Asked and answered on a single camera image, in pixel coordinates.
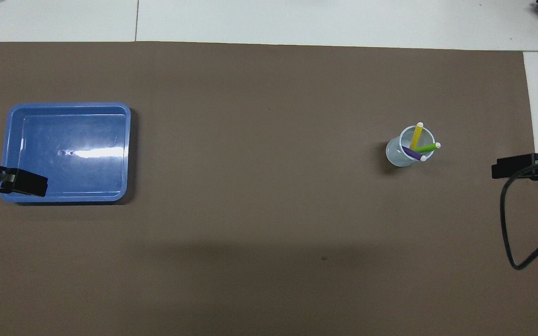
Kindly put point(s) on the green pen white cap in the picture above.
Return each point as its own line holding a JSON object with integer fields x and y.
{"x": 427, "y": 148}

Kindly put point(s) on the purple pen white cap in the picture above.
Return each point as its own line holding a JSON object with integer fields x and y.
{"x": 411, "y": 152}

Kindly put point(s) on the blue plastic tray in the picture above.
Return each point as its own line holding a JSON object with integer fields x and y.
{"x": 63, "y": 135}

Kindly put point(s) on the yellow pen white cap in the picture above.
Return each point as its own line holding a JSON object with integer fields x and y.
{"x": 417, "y": 136}

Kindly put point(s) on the translucent plastic cup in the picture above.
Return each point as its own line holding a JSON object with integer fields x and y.
{"x": 397, "y": 151}

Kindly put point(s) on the brown table mat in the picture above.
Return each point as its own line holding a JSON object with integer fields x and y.
{"x": 269, "y": 140}

